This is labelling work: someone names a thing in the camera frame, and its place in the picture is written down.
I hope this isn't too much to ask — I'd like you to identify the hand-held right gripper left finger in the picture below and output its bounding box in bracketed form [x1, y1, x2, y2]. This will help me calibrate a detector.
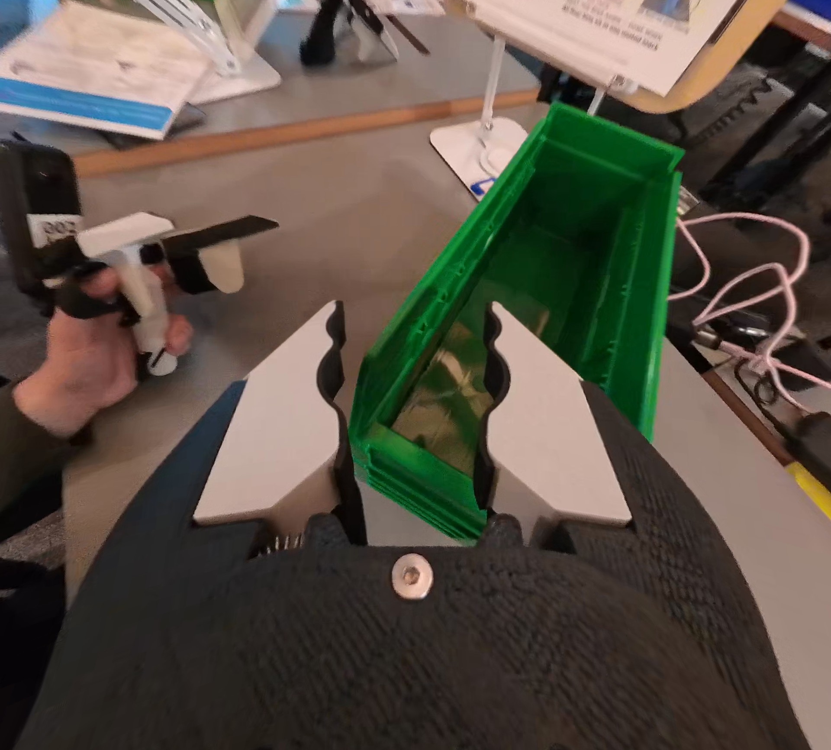
[192, 299, 354, 530]

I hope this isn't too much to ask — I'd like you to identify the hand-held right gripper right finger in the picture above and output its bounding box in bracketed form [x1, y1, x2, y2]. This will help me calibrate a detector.
[473, 302, 634, 537]

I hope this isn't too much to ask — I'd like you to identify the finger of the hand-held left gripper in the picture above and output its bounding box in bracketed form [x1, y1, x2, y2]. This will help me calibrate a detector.
[170, 240, 248, 296]
[75, 211, 281, 260]

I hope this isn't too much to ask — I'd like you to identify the green plastic bin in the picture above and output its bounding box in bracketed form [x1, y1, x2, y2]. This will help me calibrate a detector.
[354, 102, 686, 504]
[351, 113, 683, 530]
[348, 126, 683, 544]

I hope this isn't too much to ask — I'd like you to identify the person's left forearm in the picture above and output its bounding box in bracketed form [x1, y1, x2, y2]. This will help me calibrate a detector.
[0, 373, 95, 537]

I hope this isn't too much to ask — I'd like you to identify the person's left hand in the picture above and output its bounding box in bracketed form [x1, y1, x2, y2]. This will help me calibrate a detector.
[12, 263, 196, 439]

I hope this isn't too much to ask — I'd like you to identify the white blue booklet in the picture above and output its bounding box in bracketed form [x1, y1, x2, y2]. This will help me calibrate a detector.
[0, 0, 210, 140]

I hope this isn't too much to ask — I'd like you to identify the grey table with wooden edge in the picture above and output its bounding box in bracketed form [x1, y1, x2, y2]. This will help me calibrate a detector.
[0, 0, 541, 178]

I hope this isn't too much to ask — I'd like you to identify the idle hand-held gripper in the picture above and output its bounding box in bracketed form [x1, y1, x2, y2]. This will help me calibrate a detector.
[299, 0, 431, 68]

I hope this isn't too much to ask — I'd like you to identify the black power adapter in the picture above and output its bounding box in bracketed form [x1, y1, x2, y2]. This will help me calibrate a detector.
[795, 411, 831, 473]

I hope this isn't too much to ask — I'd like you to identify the yellow tape strip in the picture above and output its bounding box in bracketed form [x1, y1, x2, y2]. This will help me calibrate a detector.
[786, 463, 831, 520]

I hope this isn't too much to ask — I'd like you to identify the dark office chair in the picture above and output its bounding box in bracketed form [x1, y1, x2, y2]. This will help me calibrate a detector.
[675, 29, 831, 218]

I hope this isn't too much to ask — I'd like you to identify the white instruction sheet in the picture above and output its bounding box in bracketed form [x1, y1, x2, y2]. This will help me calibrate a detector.
[444, 0, 796, 96]

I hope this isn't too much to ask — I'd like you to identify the brown wooden table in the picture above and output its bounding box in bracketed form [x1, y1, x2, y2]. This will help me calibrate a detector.
[773, 6, 831, 52]

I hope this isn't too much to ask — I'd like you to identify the pink cable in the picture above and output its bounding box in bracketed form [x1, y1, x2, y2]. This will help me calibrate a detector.
[669, 212, 831, 413]

